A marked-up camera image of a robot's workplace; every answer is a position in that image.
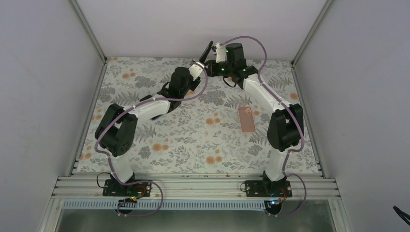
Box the black phone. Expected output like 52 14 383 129
198 41 214 64

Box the pink phone case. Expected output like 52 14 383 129
237 106 256 133

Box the blue smartphone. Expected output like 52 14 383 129
137 94 170 122

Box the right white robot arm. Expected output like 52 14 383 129
200 42 304 194

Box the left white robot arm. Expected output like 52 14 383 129
95 63 207 185

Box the floral tablecloth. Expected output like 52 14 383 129
76 57 321 176

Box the black object at edge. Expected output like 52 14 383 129
393 205 410 225

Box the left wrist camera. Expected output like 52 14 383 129
188 62 205 80

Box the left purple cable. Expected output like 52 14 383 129
94 60 209 218

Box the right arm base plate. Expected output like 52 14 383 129
243 180 293 198

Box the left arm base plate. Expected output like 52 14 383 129
102 179 152 198

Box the aluminium rail frame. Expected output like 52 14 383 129
52 175 340 200

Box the grey slotted cable duct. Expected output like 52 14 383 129
61 199 265 211

